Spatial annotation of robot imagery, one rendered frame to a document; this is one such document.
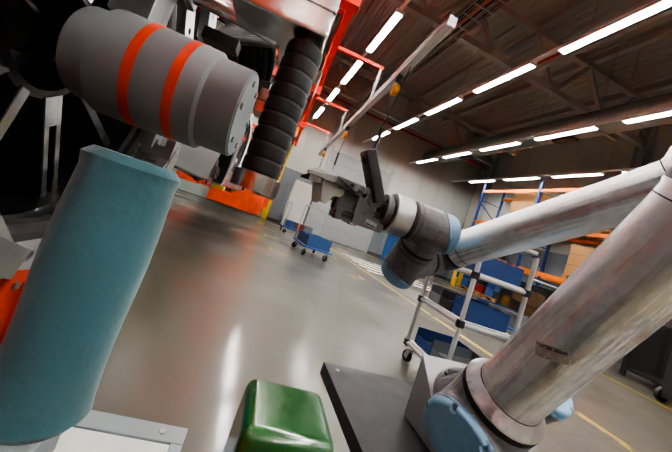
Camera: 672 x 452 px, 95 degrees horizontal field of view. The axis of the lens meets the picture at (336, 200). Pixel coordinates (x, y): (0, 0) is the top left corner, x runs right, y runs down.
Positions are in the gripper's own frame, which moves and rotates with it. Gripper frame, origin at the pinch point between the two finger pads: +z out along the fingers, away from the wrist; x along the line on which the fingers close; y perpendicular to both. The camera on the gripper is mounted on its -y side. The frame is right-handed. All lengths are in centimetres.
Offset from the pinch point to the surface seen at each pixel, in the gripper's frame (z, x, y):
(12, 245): 26.2, -27.7, 20.5
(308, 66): 5.0, -35.5, -5.1
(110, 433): 21, 21, 76
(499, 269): -136, 98, 3
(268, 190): 4.5, -35.9, 6.9
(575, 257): -868, 677, -118
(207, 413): 0, 46, 84
